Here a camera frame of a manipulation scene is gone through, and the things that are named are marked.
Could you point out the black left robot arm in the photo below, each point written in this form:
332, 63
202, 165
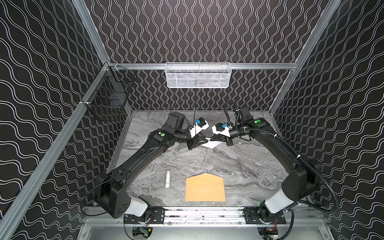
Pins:
110, 190

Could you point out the black wire basket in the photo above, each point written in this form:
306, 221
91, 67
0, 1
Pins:
108, 102

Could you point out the aluminium frame corner post left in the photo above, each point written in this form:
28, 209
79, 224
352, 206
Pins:
91, 29

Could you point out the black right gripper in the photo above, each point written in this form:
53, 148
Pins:
226, 138

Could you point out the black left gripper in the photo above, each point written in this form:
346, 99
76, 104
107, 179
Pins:
193, 141

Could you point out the white wire mesh basket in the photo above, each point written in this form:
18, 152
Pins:
198, 78

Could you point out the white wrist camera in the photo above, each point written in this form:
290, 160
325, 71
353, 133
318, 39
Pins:
221, 129
200, 125

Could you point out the white glue stick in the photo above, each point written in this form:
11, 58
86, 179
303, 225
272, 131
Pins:
168, 179

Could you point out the brown paper envelope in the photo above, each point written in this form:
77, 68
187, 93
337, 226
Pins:
205, 188

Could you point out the aluminium back crossbar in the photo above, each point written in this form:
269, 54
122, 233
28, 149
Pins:
185, 65

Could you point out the white paper letter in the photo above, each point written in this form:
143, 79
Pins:
211, 144

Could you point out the aluminium frame corner post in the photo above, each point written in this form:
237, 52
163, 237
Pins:
91, 29
314, 37

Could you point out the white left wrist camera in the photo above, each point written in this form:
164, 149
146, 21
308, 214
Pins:
200, 125

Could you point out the aluminium frame corner post right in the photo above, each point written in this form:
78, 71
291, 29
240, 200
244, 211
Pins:
314, 37

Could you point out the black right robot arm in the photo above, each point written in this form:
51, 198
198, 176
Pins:
303, 176

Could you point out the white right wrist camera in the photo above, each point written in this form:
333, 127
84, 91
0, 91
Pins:
221, 129

